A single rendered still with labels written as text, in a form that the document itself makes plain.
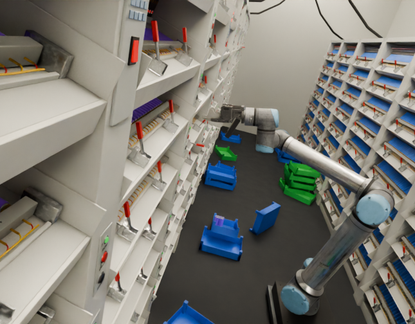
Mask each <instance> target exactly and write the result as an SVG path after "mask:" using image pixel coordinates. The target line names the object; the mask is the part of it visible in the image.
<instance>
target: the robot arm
mask: <svg viewBox="0 0 415 324"><path fill-rule="evenodd" d="M239 114H240V116H239ZM202 118H203V119H204V120H208V121H212V122H222V123H232V124H231V126H230V127H229V129H228V130H227V131H226V132H225V137H226V138H229V137H231V135H232V133H233V132H234V130H235V128H236V127H237V126H238V124H239V122H240V121H241V123H244V125H246V126H256V127H257V138H256V145H255V146H256V148H255V149H256V151H258V152H263V153H273V151H274V148H278V149H279V150H281V151H283V152H285V153H287V154H289V155H291V156H292V157H294V158H295V159H298V160H299V161H301V162H303V163H304V164H306V165H307V166H309V167H311V168H313V169H314V170H316V171H317V172H320V173H321V174H323V175H324V176H326V177H328V178H330V179H331V180H333V181H334V182H336V183H338V184H340V185H342V186H343V187H345V188H347V189H348V190H350V191H352V192H353V193H355V194H356V195H357V197H358V199H359V202H358V204H357V205H356V206H355V208H354V209H353V211H352V212H351V214H350V215H349V216H348V218H347V219H346V220H345V221H344V222H343V223H342V225H341V226H340V227H339V228H338V229H337V230H336V232H335V233H334V234H333V236H332V237H331V238H330V239H329V240H328V241H327V243H326V244H325V245H324V247H323V248H322V249H321V250H320V251H319V252H318V254H317V255H316V256H315V257H314V258H307V259H306V260H305V262H304V264H303V266H302V268H301V269H300V270H298V271H297V272H296V273H295V275H294V276H293V278H292V279H291V280H290V281H289V282H288V283H287V284H286V285H285V286H284V287H283V288H282V291H281V300H282V302H283V304H284V306H285V307H286V308H287V309H288V310H289V311H291V312H293V313H294V314H298V315H307V316H311V315H314V314H316V313H317V311H318V309H319V299H320V297H321V295H322V294H323V292H324V289H325V287H326V285H327V283H328V282H329V279H330V278H331V277H332V276H333V275H334V274H335V273H336V272H337V271H338V270H339V268H340V267H341V266H342V265H343V264H344V263H345V262H346V260H347V259H348V258H349V257H350V256H351V255H352V254H353V253H354V252H355V251H356V250H357V249H358V247H359V246H360V245H361V244H362V243H363V242H364V241H365V239H366V238H367V237H368V236H369V235H370V234H371V233H372V232H373V231H374V230H375V229H376V228H377V227H378V226H379V225H380V224H381V223H383V222H384V221H386V220H387V218H388V216H389V214H390V212H391V211H392V210H393V208H394V205H395V200H394V196H393V195H392V193H391V192H390V191H389V190H388V189H387V188H386V187H385V186H384V185H383V184H381V183H380V182H378V181H377V180H375V179H373V178H370V179H366V178H364V177H362V176H361V175H359V174H357V173H356V172H354V171H352V170H350V169H348V168H346V167H345V166H343V165H341V164H339V163H337V162H336V161H333V160H332V159H330V158H328V157H327V156H325V155H323V154H321V153H319V152H317V151H316V150H314V149H312V148H310V147H309V146H307V145H305V144H303V143H301V142H299V141H298V140H296V139H294V138H293V137H291V136H290V135H289V134H288V133H287V132H286V131H285V130H281V129H278V130H275V128H277V127H278V126H279V112H278V110H277V109H261V108H251V107H246V109H245V110H244V105H232V104H223V105H222V106H221V112H216V111H215V109H214V108H213V107H211V108H210V110H209V111H208V115H207V116H202Z"/></svg>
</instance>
